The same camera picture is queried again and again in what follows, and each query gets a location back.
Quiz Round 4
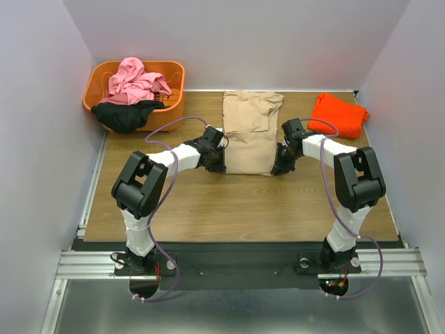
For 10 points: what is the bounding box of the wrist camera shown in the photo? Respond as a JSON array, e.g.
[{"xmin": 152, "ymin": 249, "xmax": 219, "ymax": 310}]
[
  {"xmin": 202, "ymin": 125, "xmax": 229, "ymax": 148},
  {"xmin": 282, "ymin": 118, "xmax": 307, "ymax": 143}
]

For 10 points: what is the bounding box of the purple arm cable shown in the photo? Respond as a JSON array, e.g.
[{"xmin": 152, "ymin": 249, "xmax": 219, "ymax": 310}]
[
  {"xmin": 298, "ymin": 118, "xmax": 385, "ymax": 301},
  {"xmin": 131, "ymin": 116, "xmax": 209, "ymax": 303}
]

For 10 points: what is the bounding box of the silver round knob right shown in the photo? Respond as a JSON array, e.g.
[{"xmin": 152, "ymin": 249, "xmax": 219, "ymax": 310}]
[{"xmin": 299, "ymin": 257, "xmax": 309, "ymax": 269}]

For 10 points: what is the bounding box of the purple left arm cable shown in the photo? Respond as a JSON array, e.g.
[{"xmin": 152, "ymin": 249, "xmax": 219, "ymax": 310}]
[{"xmin": 131, "ymin": 116, "xmax": 209, "ymax": 303}]

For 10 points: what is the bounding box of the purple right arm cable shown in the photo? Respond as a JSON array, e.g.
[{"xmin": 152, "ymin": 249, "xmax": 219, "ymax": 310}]
[{"xmin": 298, "ymin": 118, "xmax": 385, "ymax": 301}]

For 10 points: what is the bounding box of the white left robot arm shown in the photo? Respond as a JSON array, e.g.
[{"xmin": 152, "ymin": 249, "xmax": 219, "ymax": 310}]
[{"xmin": 111, "ymin": 141, "xmax": 225, "ymax": 274}]

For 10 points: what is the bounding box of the orange plastic basket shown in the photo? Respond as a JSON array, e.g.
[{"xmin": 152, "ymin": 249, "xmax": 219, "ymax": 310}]
[{"xmin": 83, "ymin": 61, "xmax": 186, "ymax": 132}]

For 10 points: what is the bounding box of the aluminium rail frame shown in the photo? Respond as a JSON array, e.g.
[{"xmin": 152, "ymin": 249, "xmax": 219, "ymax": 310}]
[{"xmin": 40, "ymin": 132, "xmax": 434, "ymax": 334}]

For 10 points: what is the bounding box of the pink t shirt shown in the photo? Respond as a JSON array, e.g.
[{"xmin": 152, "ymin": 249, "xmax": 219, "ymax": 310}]
[{"xmin": 100, "ymin": 57, "xmax": 172, "ymax": 105}]

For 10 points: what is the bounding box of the beige t shirt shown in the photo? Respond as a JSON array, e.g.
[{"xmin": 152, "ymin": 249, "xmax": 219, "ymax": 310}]
[{"xmin": 222, "ymin": 90, "xmax": 284, "ymax": 176}]

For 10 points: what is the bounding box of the white round knob left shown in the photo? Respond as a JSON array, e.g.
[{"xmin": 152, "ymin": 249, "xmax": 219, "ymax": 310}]
[{"xmin": 166, "ymin": 260, "xmax": 175, "ymax": 270}]

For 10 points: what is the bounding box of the folded orange t shirt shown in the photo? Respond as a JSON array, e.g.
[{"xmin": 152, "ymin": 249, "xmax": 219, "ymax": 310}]
[{"xmin": 311, "ymin": 93, "xmax": 369, "ymax": 139}]

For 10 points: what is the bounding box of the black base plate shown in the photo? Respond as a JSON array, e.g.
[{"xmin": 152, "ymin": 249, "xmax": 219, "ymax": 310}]
[{"xmin": 71, "ymin": 238, "xmax": 406, "ymax": 292}]

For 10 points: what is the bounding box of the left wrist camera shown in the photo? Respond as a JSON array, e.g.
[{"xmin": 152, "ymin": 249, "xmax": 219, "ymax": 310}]
[{"xmin": 202, "ymin": 125, "xmax": 229, "ymax": 148}]

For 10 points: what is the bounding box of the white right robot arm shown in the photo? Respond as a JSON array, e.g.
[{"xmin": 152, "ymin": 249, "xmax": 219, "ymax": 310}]
[{"xmin": 270, "ymin": 134, "xmax": 386, "ymax": 271}]

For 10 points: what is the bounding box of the black t shirt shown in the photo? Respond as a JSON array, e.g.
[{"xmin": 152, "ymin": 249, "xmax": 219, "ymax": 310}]
[{"xmin": 91, "ymin": 100, "xmax": 165, "ymax": 134}]

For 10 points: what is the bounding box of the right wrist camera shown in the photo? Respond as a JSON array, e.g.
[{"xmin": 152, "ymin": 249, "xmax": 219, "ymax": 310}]
[{"xmin": 282, "ymin": 118, "xmax": 307, "ymax": 143}]

